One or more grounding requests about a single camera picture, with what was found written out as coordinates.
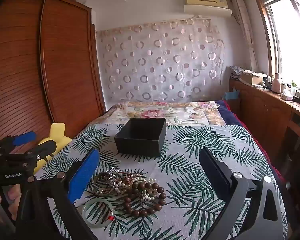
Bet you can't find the window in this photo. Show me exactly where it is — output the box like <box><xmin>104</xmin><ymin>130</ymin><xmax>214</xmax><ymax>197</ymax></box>
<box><xmin>256</xmin><ymin>0</ymin><xmax>300</xmax><ymax>89</ymax></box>

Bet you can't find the wooden side cabinet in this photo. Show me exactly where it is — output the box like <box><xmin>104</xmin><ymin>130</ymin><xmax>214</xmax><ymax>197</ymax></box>
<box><xmin>229</xmin><ymin>79</ymin><xmax>300</xmax><ymax>170</ymax></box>

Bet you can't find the blue paper bag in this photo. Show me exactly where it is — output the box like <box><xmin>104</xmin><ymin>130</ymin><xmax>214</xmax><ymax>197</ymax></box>
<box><xmin>223</xmin><ymin>90</ymin><xmax>239</xmax><ymax>101</ymax></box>

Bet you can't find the pale green jade bangle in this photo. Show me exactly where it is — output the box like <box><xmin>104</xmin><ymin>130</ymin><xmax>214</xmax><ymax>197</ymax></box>
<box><xmin>82</xmin><ymin>198</ymin><xmax>115</xmax><ymax>228</ymax></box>

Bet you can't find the wooden wardrobe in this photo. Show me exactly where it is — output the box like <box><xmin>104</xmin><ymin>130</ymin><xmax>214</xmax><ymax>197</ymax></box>
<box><xmin>0</xmin><ymin>0</ymin><xmax>106</xmax><ymax>141</ymax></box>

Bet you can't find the wide metal cuff bangle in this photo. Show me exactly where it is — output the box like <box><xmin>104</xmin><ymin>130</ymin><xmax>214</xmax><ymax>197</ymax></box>
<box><xmin>92</xmin><ymin>172</ymin><xmax>116</xmax><ymax>196</ymax></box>

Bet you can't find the circle pattern sheer curtain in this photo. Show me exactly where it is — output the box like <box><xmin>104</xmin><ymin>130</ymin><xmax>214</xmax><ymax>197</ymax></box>
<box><xmin>96</xmin><ymin>18</ymin><xmax>224</xmax><ymax>103</ymax></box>

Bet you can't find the brown wooden bead bracelet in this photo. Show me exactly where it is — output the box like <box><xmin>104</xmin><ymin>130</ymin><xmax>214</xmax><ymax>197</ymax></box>
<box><xmin>123</xmin><ymin>182</ymin><xmax>167</xmax><ymax>217</ymax></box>

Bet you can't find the floral bedspread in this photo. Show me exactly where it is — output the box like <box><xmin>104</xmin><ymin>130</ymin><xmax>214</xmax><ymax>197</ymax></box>
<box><xmin>91</xmin><ymin>101</ymin><xmax>226</xmax><ymax>126</ymax></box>

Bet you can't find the palm leaf print cloth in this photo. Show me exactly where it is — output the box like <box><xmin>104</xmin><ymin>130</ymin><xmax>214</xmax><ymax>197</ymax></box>
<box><xmin>34</xmin><ymin>123</ymin><xmax>288</xmax><ymax>240</ymax></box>

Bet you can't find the person's left hand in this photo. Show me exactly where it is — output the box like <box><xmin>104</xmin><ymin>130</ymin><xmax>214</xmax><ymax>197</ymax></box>
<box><xmin>0</xmin><ymin>184</ymin><xmax>21</xmax><ymax>222</ymax></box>

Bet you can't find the cardboard box on cabinet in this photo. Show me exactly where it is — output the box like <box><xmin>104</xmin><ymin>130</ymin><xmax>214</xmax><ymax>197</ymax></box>
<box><xmin>241</xmin><ymin>72</ymin><xmax>265</xmax><ymax>86</ymax></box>

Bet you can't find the yellow plush toy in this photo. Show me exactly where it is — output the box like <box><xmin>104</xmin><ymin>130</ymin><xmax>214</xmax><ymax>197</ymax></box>
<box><xmin>33</xmin><ymin>122</ymin><xmax>73</xmax><ymax>175</ymax></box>

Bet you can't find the wall air conditioner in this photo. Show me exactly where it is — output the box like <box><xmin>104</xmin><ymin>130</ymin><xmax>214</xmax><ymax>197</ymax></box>
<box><xmin>184</xmin><ymin>0</ymin><xmax>232</xmax><ymax>18</ymax></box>

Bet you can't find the pink bottle on sill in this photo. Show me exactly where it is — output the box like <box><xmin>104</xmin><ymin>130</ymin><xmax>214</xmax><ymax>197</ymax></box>
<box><xmin>271</xmin><ymin>73</ymin><xmax>281</xmax><ymax>94</ymax></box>

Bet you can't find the black open jewelry box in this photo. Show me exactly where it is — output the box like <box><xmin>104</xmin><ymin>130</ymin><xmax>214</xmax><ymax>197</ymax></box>
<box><xmin>114</xmin><ymin>118</ymin><xmax>166</xmax><ymax>158</ymax></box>

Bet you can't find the blue blanket edge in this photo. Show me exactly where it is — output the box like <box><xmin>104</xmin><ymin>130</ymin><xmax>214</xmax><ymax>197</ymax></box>
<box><xmin>215</xmin><ymin>100</ymin><xmax>242</xmax><ymax>126</ymax></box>

